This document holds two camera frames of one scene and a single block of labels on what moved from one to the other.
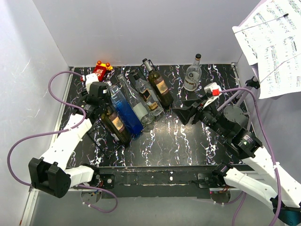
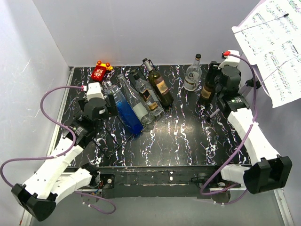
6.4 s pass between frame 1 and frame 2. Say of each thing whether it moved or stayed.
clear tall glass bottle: stayed
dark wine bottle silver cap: moved
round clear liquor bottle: stayed
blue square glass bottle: stayed
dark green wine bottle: stayed
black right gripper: moved
